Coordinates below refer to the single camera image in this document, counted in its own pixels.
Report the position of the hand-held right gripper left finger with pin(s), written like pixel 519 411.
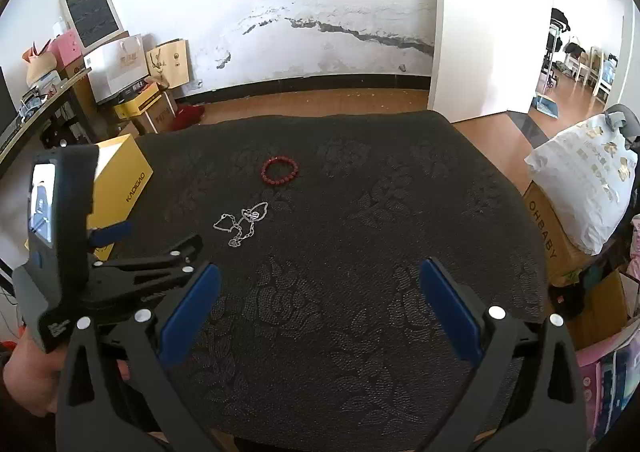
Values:
pixel 190 314

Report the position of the white printed sack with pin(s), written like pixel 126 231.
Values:
pixel 580 182

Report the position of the black desk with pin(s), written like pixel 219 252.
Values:
pixel 45 111

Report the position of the red cloth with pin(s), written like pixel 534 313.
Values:
pixel 187 116

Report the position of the yellow cardboard box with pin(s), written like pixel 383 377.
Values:
pixel 120 176

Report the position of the brown paper bag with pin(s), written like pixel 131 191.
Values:
pixel 170 61

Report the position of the black office chair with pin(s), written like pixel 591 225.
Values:
pixel 625 119

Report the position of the pink packages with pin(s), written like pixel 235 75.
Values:
pixel 610 377

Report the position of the beige woven bag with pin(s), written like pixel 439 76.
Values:
pixel 40 69

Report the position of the brown cardboard box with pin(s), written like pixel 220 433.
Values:
pixel 157 116

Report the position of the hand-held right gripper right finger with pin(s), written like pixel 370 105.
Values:
pixel 450 312

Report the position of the white chair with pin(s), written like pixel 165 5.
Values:
pixel 600 71

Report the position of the white paper bag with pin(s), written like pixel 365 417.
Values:
pixel 117 69

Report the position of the printed cardboard box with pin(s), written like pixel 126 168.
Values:
pixel 550 237

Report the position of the white door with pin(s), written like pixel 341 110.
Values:
pixel 480 31

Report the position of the white framed board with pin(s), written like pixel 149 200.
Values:
pixel 92 14

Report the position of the black patterned tablecloth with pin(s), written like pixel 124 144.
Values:
pixel 340 212

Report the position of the pink box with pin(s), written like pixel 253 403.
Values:
pixel 67 49

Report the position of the small yellow box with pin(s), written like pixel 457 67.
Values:
pixel 137 104

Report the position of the person's left hand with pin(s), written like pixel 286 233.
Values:
pixel 30 377

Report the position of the blue dustpan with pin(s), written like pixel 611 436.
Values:
pixel 546 106

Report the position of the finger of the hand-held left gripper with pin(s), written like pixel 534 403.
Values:
pixel 112 233
pixel 150 272

